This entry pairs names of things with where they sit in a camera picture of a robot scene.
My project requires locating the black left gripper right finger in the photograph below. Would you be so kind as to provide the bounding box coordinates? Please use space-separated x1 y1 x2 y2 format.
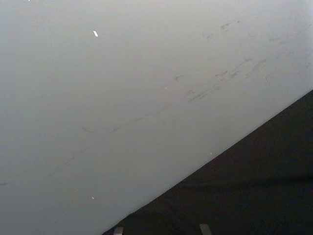
199 223 212 235

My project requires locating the black table cloth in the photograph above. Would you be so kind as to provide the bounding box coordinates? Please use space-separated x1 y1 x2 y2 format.
101 89 313 235

